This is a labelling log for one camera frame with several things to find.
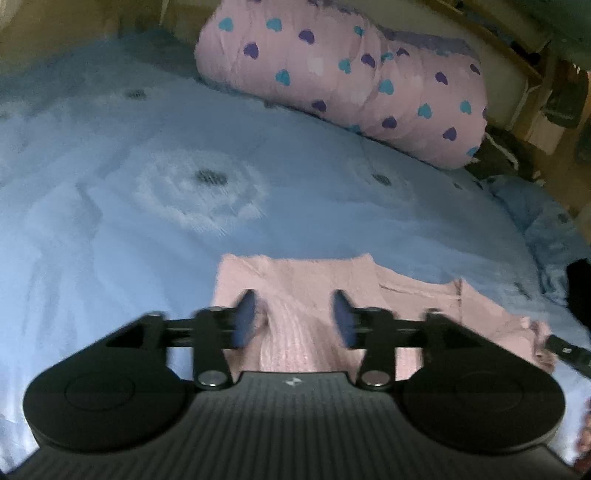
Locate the pink heart-print quilt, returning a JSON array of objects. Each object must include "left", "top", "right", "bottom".
[{"left": 193, "top": 0, "right": 490, "bottom": 169}]

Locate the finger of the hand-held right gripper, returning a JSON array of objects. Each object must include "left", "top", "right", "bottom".
[{"left": 545, "top": 335, "right": 591, "bottom": 371}]

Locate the wooden bed frame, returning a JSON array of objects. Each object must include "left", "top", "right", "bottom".
[{"left": 416, "top": 0, "right": 591, "bottom": 155}]

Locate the blue flower-print bed sheet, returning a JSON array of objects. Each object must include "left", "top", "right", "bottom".
[{"left": 0, "top": 36, "right": 591, "bottom": 462}]

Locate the person's right hand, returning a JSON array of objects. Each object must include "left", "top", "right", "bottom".
[{"left": 575, "top": 398, "right": 591, "bottom": 463}]

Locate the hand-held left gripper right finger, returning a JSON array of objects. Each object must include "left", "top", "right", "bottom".
[{"left": 329, "top": 289, "right": 486, "bottom": 391}]

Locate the black cloth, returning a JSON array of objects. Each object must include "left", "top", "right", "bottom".
[{"left": 565, "top": 258, "right": 591, "bottom": 334}]

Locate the dark fuzzy cloth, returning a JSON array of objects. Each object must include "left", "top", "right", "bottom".
[{"left": 465, "top": 126, "right": 546, "bottom": 186}]

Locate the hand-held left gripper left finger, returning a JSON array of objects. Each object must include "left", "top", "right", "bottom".
[{"left": 105, "top": 289, "right": 260, "bottom": 391}]

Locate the pink knitted sweater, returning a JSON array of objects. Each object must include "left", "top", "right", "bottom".
[{"left": 210, "top": 252, "right": 557, "bottom": 376}]

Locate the blue pillow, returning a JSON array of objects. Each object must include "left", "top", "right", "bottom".
[{"left": 484, "top": 174, "right": 583, "bottom": 303}]

